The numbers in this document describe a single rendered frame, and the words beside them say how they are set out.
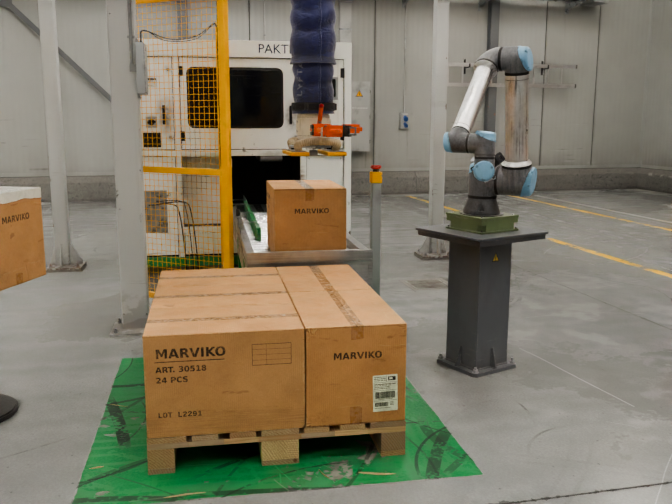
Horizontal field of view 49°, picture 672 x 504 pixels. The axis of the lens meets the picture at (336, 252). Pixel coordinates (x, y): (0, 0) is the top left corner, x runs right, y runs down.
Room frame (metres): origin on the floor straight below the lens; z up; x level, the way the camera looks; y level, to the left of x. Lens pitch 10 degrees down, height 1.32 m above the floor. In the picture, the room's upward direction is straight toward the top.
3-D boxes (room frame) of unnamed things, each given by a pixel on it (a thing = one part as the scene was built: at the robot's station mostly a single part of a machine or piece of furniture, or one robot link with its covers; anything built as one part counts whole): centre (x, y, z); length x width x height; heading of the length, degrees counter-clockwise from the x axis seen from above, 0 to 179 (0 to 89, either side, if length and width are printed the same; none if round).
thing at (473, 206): (3.83, -0.77, 0.88); 0.19 x 0.19 x 0.10
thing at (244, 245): (5.05, 0.67, 0.50); 2.31 x 0.05 x 0.19; 10
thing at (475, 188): (3.83, -0.78, 1.02); 0.17 x 0.15 x 0.18; 61
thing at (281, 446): (3.24, 0.32, 0.07); 1.20 x 1.00 x 0.14; 10
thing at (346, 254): (3.96, 0.14, 0.58); 0.70 x 0.03 x 0.06; 100
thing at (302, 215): (4.28, 0.19, 0.75); 0.60 x 0.40 x 0.40; 9
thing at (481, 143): (3.28, -0.65, 1.21); 0.12 x 0.09 x 0.12; 61
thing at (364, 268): (3.96, 0.14, 0.48); 0.70 x 0.03 x 0.15; 100
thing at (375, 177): (4.61, -0.25, 0.50); 0.07 x 0.07 x 1.00; 10
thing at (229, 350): (3.24, 0.32, 0.34); 1.20 x 1.00 x 0.40; 10
